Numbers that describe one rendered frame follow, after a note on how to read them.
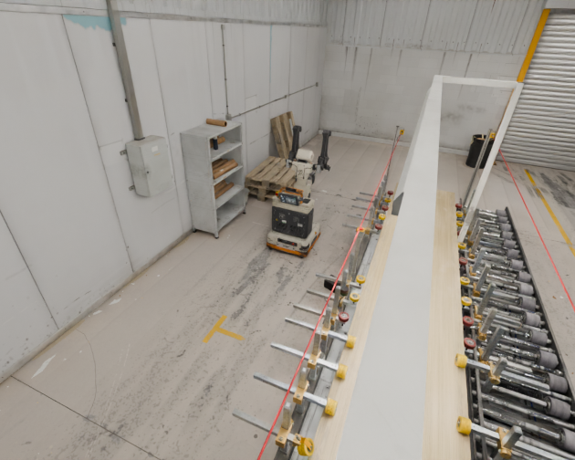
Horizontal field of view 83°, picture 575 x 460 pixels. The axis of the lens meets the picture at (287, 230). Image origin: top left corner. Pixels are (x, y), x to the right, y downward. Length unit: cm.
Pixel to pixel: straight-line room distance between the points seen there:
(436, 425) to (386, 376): 190
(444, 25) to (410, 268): 939
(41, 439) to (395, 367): 330
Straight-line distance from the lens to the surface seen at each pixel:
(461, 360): 255
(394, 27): 987
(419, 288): 52
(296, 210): 433
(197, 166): 467
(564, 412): 284
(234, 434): 310
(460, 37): 981
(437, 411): 235
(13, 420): 377
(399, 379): 40
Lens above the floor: 278
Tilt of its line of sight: 32 degrees down
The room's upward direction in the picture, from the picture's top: 2 degrees clockwise
